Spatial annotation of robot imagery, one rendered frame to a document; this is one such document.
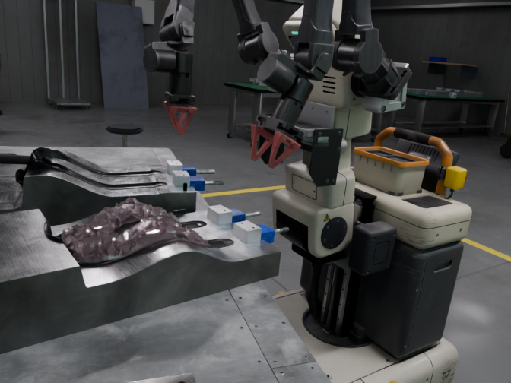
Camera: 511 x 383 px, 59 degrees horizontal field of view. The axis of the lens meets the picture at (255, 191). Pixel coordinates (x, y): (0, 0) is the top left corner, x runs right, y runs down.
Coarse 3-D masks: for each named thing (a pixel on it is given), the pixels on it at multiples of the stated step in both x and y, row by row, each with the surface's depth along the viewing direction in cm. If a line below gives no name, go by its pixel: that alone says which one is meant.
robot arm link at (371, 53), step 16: (352, 0) 99; (368, 0) 100; (352, 16) 100; (368, 16) 101; (336, 32) 106; (352, 32) 101; (368, 32) 99; (336, 48) 105; (368, 48) 101; (336, 64) 107; (368, 64) 102
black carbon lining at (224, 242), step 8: (48, 224) 78; (184, 224) 98; (192, 224) 99; (200, 224) 99; (48, 232) 79; (56, 240) 72; (208, 240) 90; (216, 240) 91; (224, 240) 92; (232, 240) 92; (80, 264) 73; (88, 264) 73; (96, 264) 73
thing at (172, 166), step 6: (168, 162) 123; (174, 162) 124; (180, 162) 124; (168, 168) 122; (174, 168) 121; (180, 168) 122; (186, 168) 124; (192, 168) 124; (168, 174) 122; (192, 174) 124
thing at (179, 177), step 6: (174, 174) 112; (180, 174) 113; (186, 174) 113; (174, 180) 113; (180, 180) 112; (186, 180) 112; (192, 180) 113; (198, 180) 114; (204, 180) 114; (180, 186) 112; (198, 186) 114; (204, 186) 114
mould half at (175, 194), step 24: (72, 168) 109; (96, 168) 121; (120, 168) 126; (144, 168) 126; (0, 192) 106; (24, 192) 96; (48, 192) 98; (72, 192) 100; (96, 192) 102; (120, 192) 106; (144, 192) 106; (168, 192) 107; (192, 192) 109; (48, 216) 100; (72, 216) 101
